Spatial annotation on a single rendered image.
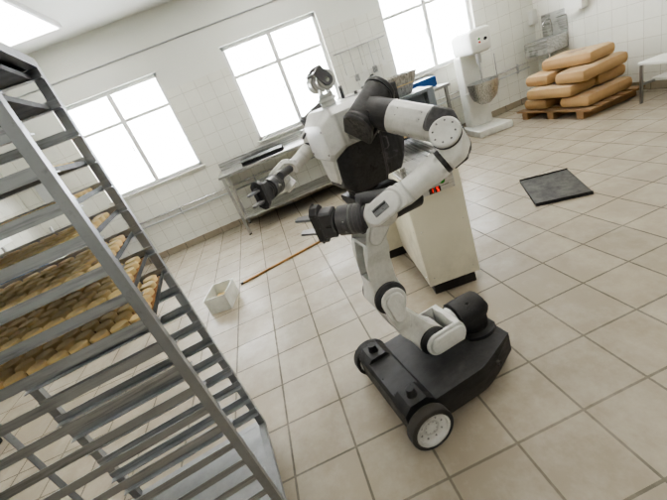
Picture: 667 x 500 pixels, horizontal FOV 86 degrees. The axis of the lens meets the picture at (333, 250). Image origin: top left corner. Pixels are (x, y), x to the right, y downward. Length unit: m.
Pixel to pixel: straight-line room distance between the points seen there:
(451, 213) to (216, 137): 4.11
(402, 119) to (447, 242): 1.41
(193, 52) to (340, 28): 2.05
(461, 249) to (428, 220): 0.30
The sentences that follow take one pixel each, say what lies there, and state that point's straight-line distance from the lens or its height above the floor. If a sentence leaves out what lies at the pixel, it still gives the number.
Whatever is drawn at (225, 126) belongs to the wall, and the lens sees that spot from 5.66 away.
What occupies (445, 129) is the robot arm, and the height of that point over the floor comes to 1.26.
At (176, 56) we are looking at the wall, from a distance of 5.76.
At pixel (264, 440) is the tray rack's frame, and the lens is 1.89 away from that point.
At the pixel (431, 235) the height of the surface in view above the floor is 0.44.
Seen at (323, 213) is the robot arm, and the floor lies 1.13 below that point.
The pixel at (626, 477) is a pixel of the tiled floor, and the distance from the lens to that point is 1.70.
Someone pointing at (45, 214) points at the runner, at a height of 1.41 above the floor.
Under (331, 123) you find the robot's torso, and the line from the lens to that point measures 1.19.
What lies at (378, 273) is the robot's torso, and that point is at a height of 0.73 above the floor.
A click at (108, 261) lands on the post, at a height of 1.26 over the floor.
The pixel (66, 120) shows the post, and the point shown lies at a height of 1.63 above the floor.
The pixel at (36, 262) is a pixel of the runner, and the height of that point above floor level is 1.32.
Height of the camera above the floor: 1.45
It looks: 24 degrees down
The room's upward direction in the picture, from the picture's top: 22 degrees counter-clockwise
